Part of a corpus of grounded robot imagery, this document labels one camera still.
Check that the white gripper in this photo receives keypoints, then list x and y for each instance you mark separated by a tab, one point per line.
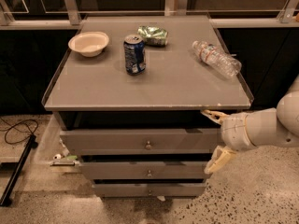
234	131

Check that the grey top drawer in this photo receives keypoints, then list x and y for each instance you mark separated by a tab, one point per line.
141	141

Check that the grey drawer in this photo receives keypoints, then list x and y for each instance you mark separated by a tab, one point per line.
141	141
144	170
150	189

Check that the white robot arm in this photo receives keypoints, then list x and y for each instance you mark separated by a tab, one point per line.
276	126

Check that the grey bottom drawer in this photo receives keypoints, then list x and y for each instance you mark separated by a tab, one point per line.
150	189

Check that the grey drawer cabinet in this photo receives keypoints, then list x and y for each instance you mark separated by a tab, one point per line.
97	93

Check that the grey middle drawer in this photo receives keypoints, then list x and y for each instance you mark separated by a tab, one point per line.
144	170

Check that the clear plastic water bottle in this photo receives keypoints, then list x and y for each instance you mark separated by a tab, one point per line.
225	64

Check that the green crumpled chip bag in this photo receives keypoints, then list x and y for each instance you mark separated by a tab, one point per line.
153	36

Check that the blue soda can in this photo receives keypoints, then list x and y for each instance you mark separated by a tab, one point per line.
134	53

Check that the white paper bowl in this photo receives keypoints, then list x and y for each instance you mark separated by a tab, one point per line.
89	44

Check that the small items beside cabinet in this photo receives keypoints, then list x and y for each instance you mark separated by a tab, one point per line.
64	158

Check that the black metal floor bar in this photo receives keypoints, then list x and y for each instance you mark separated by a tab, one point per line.
5	198

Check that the metal window railing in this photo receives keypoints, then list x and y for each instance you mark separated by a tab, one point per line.
72	14

